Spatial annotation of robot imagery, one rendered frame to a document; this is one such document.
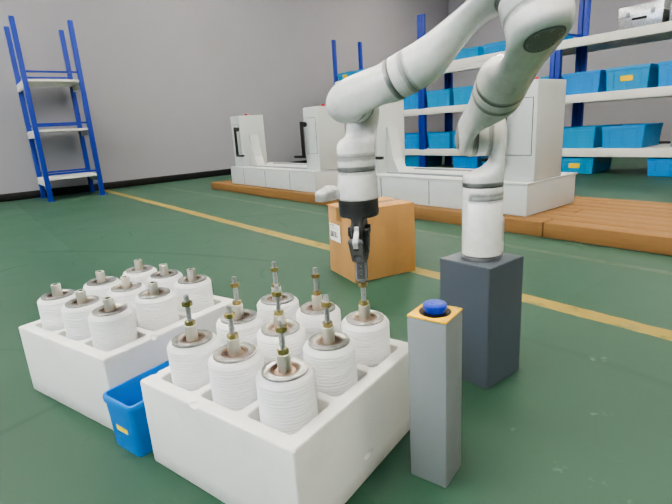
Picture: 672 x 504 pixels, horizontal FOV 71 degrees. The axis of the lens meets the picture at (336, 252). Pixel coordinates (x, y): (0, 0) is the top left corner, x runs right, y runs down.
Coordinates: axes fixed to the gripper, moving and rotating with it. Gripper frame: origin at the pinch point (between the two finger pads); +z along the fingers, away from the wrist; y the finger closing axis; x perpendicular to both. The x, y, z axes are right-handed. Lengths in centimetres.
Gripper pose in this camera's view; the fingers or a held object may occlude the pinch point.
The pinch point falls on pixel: (361, 270)
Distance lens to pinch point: 91.5
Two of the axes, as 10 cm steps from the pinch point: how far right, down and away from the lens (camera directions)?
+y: 1.9, -2.6, 9.5
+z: 0.6, 9.6, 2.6
